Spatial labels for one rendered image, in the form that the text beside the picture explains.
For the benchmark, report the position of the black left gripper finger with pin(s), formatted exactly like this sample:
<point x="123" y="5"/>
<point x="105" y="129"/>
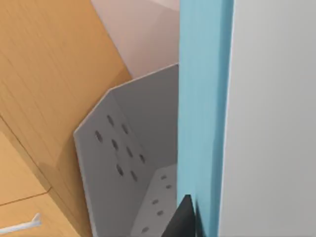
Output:
<point x="182" y="222"/>

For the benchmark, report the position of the grey pierced drawer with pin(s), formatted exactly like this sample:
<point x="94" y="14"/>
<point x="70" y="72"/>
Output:
<point x="138" y="118"/>

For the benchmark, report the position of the wooden cupboard door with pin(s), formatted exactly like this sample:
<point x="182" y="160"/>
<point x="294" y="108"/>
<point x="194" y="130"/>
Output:
<point x="37" y="209"/>

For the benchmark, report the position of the wooden drawer front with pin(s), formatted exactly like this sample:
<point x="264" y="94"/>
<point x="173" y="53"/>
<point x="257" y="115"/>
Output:
<point x="17" y="172"/>

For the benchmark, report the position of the wooden cupboard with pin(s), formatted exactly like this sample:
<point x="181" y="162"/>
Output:
<point x="56" y="74"/>

